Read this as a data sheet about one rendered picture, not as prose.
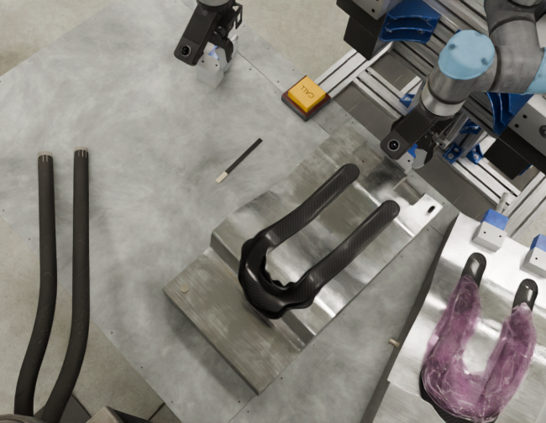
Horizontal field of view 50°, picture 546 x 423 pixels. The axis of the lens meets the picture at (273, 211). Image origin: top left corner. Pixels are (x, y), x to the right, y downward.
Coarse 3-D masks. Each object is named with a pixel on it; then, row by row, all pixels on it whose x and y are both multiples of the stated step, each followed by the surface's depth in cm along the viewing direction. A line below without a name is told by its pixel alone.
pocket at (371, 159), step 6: (366, 144) 122; (354, 150) 120; (360, 150) 122; (366, 150) 122; (372, 150) 121; (360, 156) 122; (366, 156) 122; (372, 156) 122; (378, 156) 121; (366, 162) 122; (372, 162) 122; (378, 162) 122; (372, 168) 121
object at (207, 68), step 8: (232, 40) 134; (208, 56) 130; (216, 56) 131; (200, 64) 129; (208, 64) 129; (216, 64) 129; (200, 72) 131; (208, 72) 129; (216, 72) 128; (200, 80) 134; (208, 80) 132; (216, 80) 131
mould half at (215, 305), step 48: (336, 144) 120; (288, 192) 116; (384, 192) 116; (240, 240) 106; (288, 240) 108; (336, 240) 112; (384, 240) 113; (192, 288) 110; (240, 288) 110; (336, 288) 105; (240, 336) 107; (288, 336) 107
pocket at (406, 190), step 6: (402, 180) 120; (396, 186) 120; (402, 186) 120; (408, 186) 119; (414, 186) 119; (396, 192) 119; (402, 192) 119; (408, 192) 120; (414, 192) 119; (420, 192) 118; (408, 198) 119; (414, 198) 119; (420, 198) 119; (414, 204) 119
